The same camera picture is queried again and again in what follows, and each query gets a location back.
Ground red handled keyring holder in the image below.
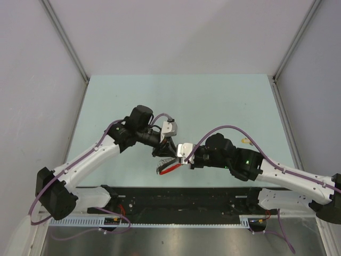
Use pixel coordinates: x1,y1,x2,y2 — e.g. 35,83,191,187
156,158,182,175

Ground yellow tagged key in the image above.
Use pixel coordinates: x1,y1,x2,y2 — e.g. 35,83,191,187
241,138,254,146

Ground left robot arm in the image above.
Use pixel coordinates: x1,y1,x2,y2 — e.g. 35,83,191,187
34,105,177,220

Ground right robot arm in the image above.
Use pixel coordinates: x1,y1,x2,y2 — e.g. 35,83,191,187
179,133,340,224

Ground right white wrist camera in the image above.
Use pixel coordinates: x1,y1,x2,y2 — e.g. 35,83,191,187
176,142,195,164

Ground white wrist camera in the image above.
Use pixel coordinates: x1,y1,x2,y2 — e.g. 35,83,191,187
160,121,178,142
176,142,195,164

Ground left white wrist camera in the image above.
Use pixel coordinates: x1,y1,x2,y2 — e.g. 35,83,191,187
160,121,178,142

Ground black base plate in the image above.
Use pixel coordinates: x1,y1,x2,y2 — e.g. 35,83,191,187
87,186,311,225

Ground slotted cable duct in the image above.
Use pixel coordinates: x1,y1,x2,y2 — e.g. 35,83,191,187
49,216,269,229

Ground left aluminium frame post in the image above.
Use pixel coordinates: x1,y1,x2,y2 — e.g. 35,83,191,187
39,0,90,85

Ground aluminium frame post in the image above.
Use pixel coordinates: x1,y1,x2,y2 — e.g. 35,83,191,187
272,0,324,82
39,0,90,85

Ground right aluminium frame post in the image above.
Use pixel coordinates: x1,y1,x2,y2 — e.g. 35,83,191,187
272,0,324,82

